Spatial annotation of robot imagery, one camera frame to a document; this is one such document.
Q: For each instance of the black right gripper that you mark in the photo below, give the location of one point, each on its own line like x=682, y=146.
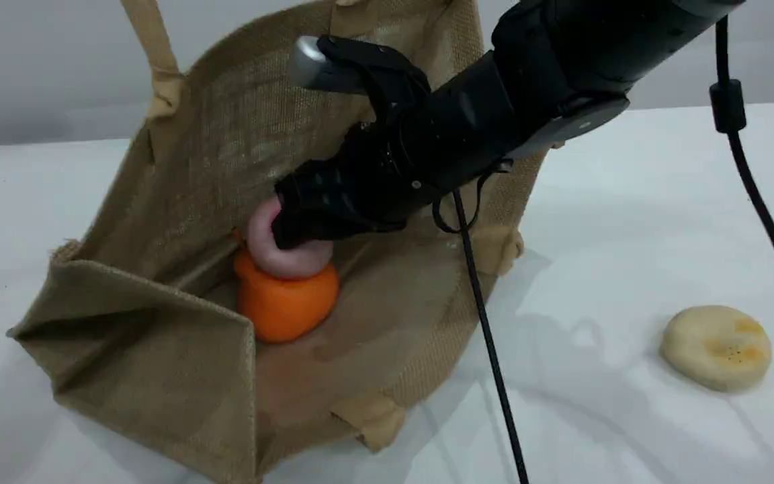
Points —
x=367, y=175

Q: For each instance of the orange toy fruit with stem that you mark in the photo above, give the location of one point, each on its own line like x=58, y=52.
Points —
x=286, y=306

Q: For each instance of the brown burlap tote bag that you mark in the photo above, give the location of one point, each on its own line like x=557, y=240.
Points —
x=158, y=336

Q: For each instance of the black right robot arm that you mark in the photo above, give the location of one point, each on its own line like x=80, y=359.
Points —
x=562, y=60

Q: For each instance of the round pale yellow bun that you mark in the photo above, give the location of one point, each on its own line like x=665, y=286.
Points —
x=713, y=349

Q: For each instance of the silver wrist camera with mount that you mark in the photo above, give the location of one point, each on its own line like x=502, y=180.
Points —
x=347, y=67

